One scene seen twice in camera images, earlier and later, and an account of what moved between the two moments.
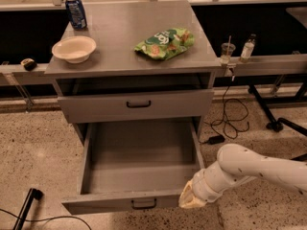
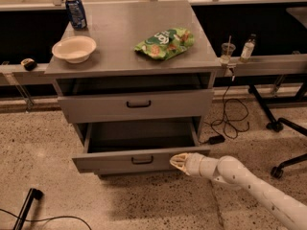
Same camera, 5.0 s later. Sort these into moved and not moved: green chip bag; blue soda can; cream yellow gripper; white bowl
Moved: cream yellow gripper
Not moved: white bowl; green chip bag; blue soda can
